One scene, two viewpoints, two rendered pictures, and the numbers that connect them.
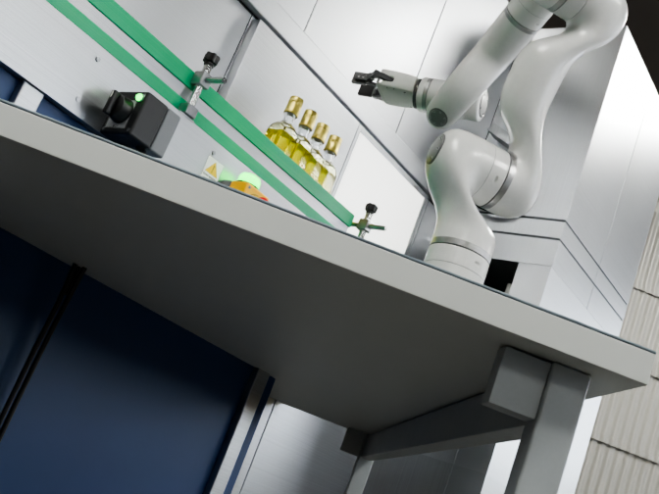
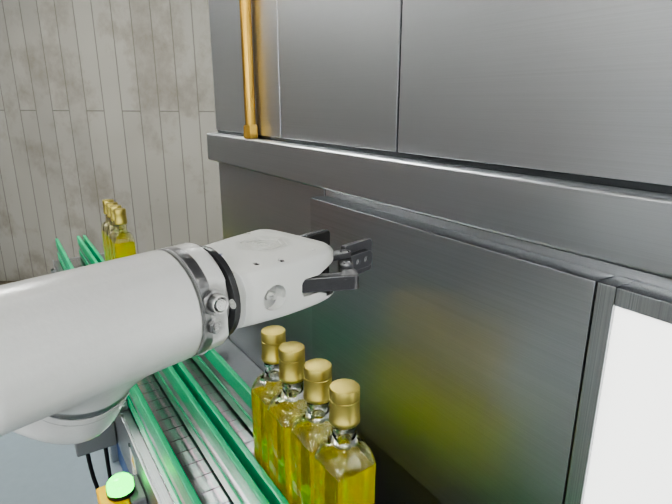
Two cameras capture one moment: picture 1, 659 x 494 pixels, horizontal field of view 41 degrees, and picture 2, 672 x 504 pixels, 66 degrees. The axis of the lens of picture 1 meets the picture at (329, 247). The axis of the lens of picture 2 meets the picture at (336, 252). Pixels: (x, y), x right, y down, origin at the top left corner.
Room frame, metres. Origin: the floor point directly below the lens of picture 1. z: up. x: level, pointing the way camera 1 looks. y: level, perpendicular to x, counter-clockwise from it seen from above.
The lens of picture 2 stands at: (2.15, -0.40, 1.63)
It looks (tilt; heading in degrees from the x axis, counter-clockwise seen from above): 16 degrees down; 107
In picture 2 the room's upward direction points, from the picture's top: straight up
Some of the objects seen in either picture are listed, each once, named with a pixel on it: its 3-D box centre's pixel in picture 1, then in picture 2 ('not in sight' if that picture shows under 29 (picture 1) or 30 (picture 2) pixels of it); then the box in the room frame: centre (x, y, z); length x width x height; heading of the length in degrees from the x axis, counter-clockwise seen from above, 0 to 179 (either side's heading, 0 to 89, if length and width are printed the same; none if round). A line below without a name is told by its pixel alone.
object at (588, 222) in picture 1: (571, 187); not in sight; (2.93, -0.74, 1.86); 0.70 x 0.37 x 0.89; 140
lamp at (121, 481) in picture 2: (249, 181); (120, 484); (1.59, 0.19, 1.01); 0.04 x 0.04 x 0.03
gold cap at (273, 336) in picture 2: (293, 107); (273, 344); (1.88, 0.19, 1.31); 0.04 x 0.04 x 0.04
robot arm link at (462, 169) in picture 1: (463, 194); not in sight; (1.59, -0.21, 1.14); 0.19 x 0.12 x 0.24; 105
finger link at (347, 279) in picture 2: not in sight; (313, 278); (2.02, -0.01, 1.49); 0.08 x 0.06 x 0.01; 0
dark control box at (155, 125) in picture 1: (139, 125); (92, 425); (1.38, 0.36, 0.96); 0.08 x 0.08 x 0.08; 50
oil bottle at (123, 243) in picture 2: not in sight; (124, 255); (1.12, 0.83, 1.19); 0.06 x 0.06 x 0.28; 50
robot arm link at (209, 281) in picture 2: (426, 95); (190, 299); (1.94, -0.09, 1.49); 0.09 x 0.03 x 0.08; 155
